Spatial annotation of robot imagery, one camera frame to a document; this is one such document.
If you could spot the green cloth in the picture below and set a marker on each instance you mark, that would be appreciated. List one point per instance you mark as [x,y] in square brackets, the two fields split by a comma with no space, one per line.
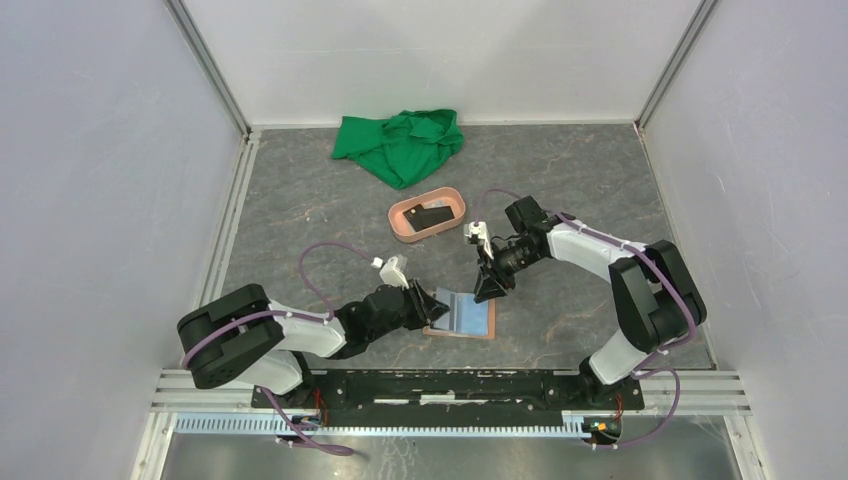
[403,149]

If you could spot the pink oval tray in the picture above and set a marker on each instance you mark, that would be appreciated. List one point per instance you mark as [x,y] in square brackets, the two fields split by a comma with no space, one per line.
[440,196]

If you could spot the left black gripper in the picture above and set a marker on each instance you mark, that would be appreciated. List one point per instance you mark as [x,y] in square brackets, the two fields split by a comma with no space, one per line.
[429,307]

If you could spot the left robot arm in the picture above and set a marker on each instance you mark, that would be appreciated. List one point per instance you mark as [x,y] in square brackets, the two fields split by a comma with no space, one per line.
[245,336]

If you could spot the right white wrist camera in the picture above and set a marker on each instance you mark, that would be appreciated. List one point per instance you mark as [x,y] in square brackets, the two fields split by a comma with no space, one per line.
[476,233]

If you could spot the black card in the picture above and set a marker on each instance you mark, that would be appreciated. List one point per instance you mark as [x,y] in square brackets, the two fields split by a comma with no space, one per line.
[421,218]

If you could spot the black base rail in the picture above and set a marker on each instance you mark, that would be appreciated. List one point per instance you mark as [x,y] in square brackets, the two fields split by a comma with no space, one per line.
[447,397]

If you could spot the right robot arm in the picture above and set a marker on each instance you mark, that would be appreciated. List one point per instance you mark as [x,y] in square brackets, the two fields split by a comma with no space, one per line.
[657,303]

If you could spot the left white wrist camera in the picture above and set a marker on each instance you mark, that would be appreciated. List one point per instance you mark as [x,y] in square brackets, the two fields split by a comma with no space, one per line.
[391,271]

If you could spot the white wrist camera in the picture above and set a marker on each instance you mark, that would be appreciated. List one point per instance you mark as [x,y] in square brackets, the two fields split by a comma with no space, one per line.
[391,271]
[476,233]

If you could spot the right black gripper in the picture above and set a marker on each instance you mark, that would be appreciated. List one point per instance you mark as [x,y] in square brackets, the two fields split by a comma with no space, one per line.
[486,286]

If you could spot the brown leather card holder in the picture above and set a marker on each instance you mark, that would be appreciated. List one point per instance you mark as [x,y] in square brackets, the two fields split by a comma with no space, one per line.
[465,319]

